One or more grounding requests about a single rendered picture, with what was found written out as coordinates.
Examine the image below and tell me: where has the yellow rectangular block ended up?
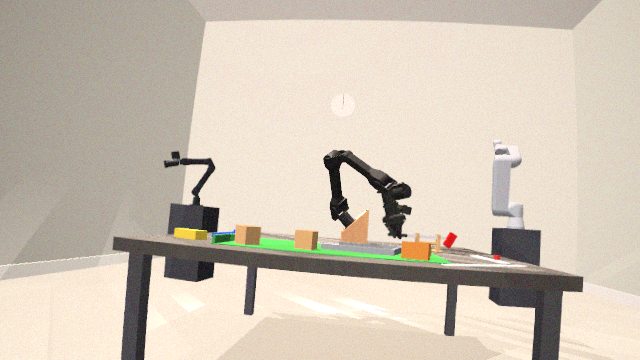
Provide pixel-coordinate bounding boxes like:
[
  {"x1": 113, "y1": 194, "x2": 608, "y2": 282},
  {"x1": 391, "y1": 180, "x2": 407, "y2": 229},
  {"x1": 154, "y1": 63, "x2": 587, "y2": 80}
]
[{"x1": 174, "y1": 228, "x2": 208, "y2": 240}]

